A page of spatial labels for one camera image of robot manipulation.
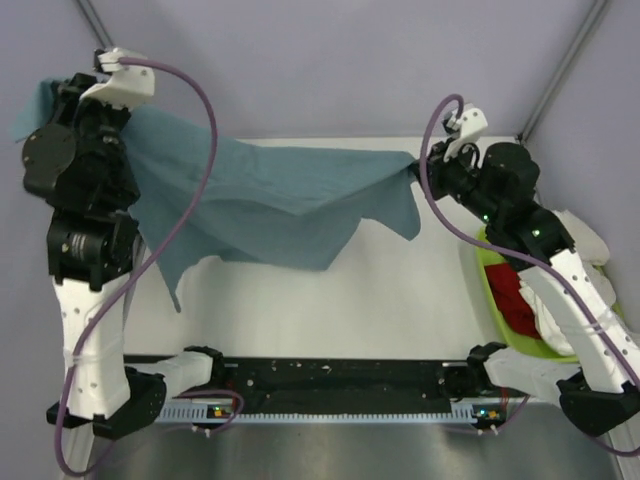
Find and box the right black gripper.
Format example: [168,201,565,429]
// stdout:
[409,136,500,225]

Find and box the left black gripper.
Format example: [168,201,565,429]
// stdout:
[53,70,143,201]

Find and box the blue t-shirt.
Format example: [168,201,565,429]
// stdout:
[14,79,420,288]

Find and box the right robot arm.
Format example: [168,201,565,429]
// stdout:
[417,140,639,437]

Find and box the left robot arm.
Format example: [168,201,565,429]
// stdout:
[22,73,227,440]

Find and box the red t-shirt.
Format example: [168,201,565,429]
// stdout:
[484,263,541,340]

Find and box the white t-shirt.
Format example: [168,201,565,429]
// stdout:
[517,208,632,356]

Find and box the green plastic basket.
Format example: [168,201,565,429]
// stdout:
[475,211,621,363]

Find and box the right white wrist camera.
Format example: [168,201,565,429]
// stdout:
[442,103,488,162]

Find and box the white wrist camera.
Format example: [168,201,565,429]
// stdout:
[442,103,488,162]
[80,47,155,111]

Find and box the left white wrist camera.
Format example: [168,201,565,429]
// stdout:
[80,47,155,111]

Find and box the left aluminium frame post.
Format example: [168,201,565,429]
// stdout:
[73,0,114,48]

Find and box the aluminium frame post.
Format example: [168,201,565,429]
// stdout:
[515,0,612,144]
[73,0,114,48]

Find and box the right aluminium frame post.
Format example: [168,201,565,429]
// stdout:
[515,0,612,144]

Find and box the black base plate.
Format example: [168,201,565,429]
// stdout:
[215,357,480,414]

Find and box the grey slotted cable duct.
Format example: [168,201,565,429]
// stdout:
[155,402,507,425]

